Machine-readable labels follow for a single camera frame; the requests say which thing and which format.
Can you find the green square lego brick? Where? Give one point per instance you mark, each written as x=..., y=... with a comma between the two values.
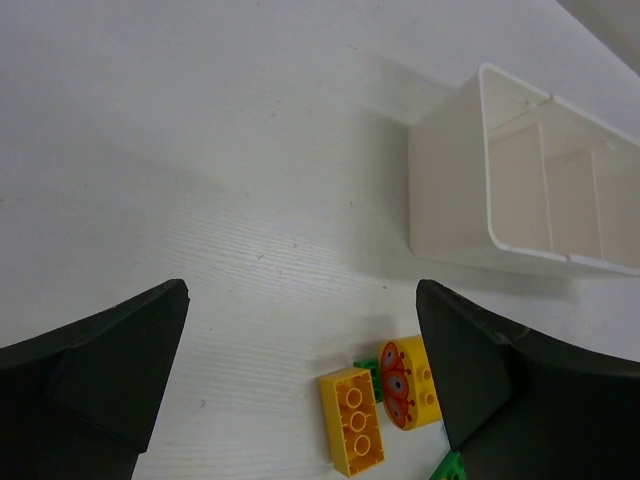
x=450, y=468

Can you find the yellow rounded butterfly lego brick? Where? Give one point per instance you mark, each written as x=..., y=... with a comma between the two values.
x=409, y=394

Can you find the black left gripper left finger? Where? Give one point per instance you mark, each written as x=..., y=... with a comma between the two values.
x=81, y=401

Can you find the white divided plastic container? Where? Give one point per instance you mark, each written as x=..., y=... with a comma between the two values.
x=505, y=176

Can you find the yellow rectangular lego brick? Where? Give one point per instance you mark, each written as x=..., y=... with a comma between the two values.
x=351, y=421

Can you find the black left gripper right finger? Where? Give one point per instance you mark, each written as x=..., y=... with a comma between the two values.
x=519, y=404

